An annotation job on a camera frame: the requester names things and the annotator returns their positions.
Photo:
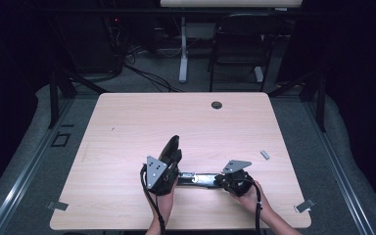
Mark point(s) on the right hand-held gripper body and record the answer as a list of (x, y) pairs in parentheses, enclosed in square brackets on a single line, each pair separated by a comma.
[(240, 182)]

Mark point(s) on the black metal stand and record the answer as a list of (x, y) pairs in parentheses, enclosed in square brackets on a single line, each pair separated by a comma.
[(54, 98), (320, 107)]

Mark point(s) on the black folding chair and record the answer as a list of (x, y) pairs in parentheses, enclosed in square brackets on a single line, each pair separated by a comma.
[(238, 42)]

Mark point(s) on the black stapler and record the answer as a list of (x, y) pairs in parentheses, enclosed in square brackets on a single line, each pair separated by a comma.
[(205, 179)]

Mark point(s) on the dark cabinet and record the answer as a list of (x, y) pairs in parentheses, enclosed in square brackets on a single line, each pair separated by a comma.
[(88, 42)]

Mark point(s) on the round table grommet hole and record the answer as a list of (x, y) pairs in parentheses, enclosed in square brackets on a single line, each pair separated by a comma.
[(216, 105)]

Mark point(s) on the person's right hand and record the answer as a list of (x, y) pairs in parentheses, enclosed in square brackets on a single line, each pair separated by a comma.
[(251, 199)]

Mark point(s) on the person's left hand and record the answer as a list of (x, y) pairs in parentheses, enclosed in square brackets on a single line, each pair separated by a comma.
[(166, 204)]

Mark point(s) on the grey tape piece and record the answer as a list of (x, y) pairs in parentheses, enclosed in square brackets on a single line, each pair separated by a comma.
[(305, 205), (57, 205)]

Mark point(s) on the white desk leg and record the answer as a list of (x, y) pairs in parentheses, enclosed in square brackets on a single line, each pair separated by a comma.
[(258, 74), (183, 58)]

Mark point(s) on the silver staple strip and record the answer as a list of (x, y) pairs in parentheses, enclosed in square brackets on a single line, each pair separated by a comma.
[(265, 154)]

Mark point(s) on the aluminium floor rail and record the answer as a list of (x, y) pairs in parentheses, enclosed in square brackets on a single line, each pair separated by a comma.
[(339, 169), (19, 182)]

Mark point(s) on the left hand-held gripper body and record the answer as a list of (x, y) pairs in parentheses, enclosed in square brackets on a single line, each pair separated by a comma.
[(158, 176)]

